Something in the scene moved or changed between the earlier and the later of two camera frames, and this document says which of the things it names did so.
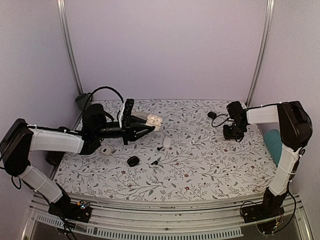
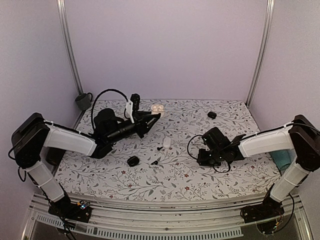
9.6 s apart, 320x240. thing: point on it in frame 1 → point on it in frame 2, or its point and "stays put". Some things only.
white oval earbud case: [166, 142] stays put
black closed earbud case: [212, 114] stays put
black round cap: [133, 161] stays put
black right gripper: [227, 136] → [202, 161]
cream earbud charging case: [154, 121] → [157, 109]
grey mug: [82, 100] stays put
